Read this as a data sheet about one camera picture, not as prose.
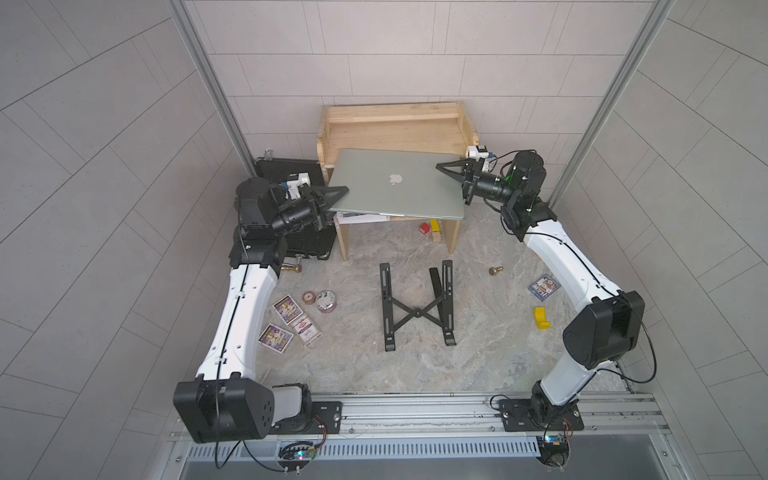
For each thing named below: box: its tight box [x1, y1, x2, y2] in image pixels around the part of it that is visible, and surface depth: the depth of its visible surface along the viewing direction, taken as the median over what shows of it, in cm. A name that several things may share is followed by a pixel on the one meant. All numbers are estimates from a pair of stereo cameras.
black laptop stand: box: [379, 260, 457, 352], surface depth 85 cm
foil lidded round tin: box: [316, 290, 337, 314], surface depth 91 cm
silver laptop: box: [329, 148, 465, 221], surface depth 66 cm
